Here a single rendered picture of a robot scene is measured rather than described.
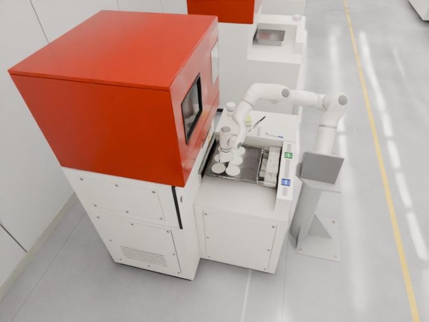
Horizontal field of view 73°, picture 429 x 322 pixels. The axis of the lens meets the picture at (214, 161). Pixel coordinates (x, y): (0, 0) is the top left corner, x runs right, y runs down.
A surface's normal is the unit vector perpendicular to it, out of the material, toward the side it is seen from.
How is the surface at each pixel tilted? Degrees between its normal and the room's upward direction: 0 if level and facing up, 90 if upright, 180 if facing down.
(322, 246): 0
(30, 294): 0
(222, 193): 0
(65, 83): 90
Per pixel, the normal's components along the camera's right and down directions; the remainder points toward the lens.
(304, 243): -0.03, -0.72
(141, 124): -0.24, 0.69
